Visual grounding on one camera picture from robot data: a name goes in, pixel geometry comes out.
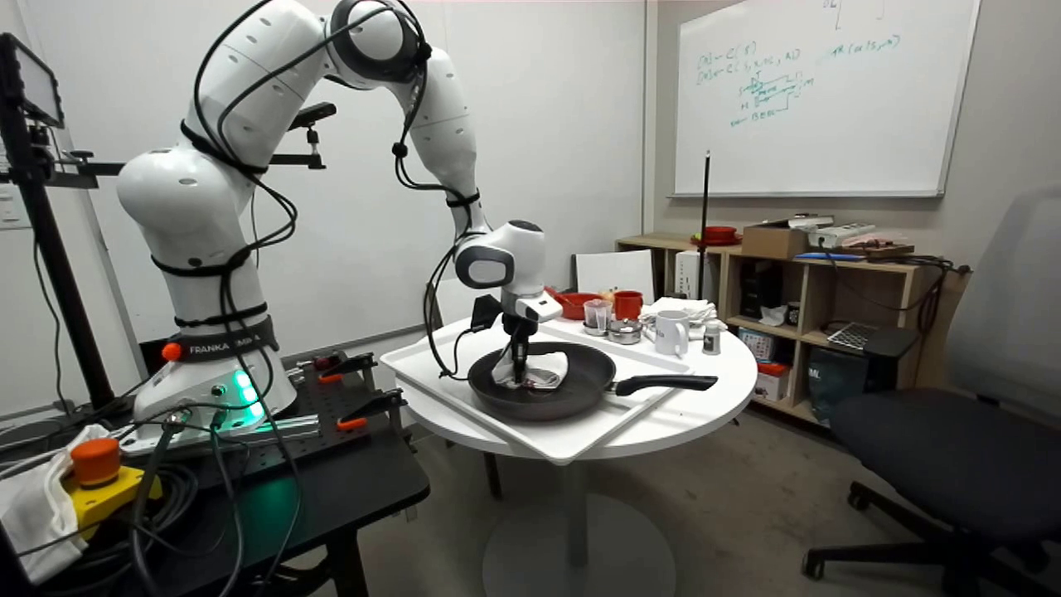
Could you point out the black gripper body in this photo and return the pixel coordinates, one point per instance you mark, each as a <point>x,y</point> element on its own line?
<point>518,314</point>

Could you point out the white towel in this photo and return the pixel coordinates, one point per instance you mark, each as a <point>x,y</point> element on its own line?
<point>542,368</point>

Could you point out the dark frying pan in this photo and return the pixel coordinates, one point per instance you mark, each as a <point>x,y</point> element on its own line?
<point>592,386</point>

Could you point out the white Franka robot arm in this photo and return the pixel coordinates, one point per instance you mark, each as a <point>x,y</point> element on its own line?
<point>193,201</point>

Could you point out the red plastic bowl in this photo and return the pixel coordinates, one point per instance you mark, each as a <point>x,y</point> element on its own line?
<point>577,302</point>

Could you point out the white framed panel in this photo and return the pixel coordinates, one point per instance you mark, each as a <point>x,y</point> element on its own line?
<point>616,272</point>

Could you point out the red cup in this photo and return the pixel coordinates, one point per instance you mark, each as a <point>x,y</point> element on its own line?
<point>628,302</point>

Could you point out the white plastic tray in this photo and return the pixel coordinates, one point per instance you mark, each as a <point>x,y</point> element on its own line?
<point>576,437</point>

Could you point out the white mug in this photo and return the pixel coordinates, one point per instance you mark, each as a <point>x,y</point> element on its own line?
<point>667,334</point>

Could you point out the white cloth pile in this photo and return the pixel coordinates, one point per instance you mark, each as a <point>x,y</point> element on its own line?
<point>686,314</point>

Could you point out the black orange bar clamp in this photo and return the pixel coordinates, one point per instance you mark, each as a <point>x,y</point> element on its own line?
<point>365,415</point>
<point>342,365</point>

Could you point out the small black white bottle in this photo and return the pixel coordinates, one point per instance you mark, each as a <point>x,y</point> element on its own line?
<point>712,336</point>

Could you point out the thin black pole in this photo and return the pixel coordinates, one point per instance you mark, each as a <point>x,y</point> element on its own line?
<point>707,219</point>

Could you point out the red flat container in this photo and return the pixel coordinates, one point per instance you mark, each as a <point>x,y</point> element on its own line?
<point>722,232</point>

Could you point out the black workbench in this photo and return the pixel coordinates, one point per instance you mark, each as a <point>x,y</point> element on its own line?
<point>334,484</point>

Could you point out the white box orange lid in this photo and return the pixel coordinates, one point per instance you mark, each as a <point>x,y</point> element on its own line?
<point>771,383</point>

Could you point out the brown cardboard box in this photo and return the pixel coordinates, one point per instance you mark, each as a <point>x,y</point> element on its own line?
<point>771,243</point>

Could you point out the wooden shelf unit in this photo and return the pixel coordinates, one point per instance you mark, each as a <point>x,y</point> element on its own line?
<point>818,292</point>

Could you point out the dark storage bin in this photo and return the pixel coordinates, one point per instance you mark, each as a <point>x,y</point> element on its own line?
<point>834,386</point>

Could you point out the stack of books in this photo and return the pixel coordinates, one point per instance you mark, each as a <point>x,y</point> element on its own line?
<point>847,238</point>

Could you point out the flat black case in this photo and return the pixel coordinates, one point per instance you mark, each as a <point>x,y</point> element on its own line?
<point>875,336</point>

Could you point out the grey black office chair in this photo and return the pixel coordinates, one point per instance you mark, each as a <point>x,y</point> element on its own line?
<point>949,451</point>

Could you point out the red emergency stop yellow box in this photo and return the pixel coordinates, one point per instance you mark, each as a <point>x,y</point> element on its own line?
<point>100,484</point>

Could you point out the crumpled white cloth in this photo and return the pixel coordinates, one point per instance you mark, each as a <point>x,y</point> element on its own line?
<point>34,520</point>

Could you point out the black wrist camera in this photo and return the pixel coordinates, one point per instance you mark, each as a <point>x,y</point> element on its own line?
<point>486,314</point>

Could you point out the round white pedestal table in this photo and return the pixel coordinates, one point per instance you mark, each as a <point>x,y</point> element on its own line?
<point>719,402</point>

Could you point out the silver metal rail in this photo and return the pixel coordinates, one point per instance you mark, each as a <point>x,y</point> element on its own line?
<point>278,430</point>

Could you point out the wall whiteboard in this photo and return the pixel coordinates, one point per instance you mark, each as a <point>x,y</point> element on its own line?
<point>839,122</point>

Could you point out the black camera stand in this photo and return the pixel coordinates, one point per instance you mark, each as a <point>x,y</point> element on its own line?
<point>60,285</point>

